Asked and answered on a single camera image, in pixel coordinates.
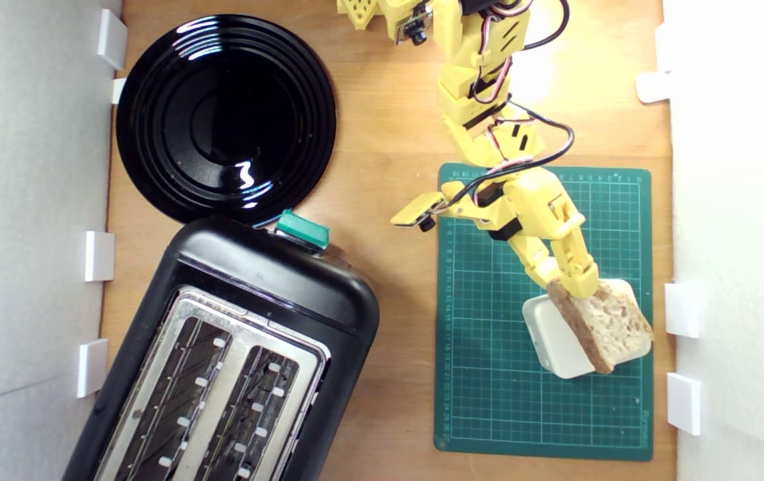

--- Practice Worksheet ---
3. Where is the black plate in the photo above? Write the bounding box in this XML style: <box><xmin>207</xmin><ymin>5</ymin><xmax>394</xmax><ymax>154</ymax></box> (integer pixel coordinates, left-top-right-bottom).
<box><xmin>116</xmin><ymin>14</ymin><xmax>337</xmax><ymax>226</ymax></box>

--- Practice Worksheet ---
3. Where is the green toaster lever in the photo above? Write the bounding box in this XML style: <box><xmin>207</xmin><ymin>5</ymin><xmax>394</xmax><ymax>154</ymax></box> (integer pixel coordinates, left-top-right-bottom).
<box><xmin>274</xmin><ymin>208</ymin><xmax>331</xmax><ymax>251</ymax></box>

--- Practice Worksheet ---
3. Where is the white block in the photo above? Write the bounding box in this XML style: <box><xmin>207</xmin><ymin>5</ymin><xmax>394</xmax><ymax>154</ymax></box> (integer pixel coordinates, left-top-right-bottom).
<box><xmin>522</xmin><ymin>279</ymin><xmax>643</xmax><ymax>380</ymax></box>

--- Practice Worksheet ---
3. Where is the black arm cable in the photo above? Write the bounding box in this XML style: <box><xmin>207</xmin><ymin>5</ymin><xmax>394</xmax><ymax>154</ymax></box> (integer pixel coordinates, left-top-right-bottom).
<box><xmin>445</xmin><ymin>0</ymin><xmax>576</xmax><ymax>208</ymax></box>

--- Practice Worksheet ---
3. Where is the yellow wrist camera mount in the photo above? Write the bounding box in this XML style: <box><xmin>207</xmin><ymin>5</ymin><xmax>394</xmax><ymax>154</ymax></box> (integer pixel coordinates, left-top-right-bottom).
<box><xmin>390</xmin><ymin>192</ymin><xmax>446</xmax><ymax>233</ymax></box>

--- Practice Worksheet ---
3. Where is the green cutting mat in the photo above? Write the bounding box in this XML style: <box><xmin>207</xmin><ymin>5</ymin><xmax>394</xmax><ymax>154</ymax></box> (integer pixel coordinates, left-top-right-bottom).
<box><xmin>433</xmin><ymin>163</ymin><xmax>654</xmax><ymax>462</ymax></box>

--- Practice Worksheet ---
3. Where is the black two-slot toaster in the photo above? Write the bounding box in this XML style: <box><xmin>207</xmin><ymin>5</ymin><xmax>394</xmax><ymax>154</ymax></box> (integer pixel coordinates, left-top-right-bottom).
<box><xmin>61</xmin><ymin>215</ymin><xmax>381</xmax><ymax>481</ymax></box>

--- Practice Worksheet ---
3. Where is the brown bread slice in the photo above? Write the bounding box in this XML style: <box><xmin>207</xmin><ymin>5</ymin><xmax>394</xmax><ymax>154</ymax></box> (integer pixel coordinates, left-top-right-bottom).
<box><xmin>546</xmin><ymin>279</ymin><xmax>654</xmax><ymax>375</ymax></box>

